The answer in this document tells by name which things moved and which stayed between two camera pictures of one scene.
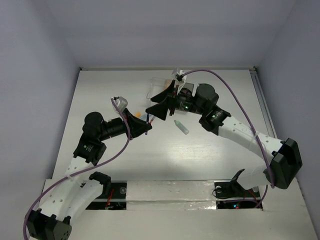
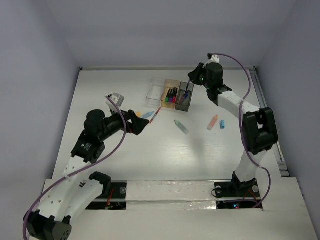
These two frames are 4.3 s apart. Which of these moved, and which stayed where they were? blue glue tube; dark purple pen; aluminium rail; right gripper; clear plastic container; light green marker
Moved: dark purple pen; right gripper
Stayed: light green marker; aluminium rail; blue glue tube; clear plastic container
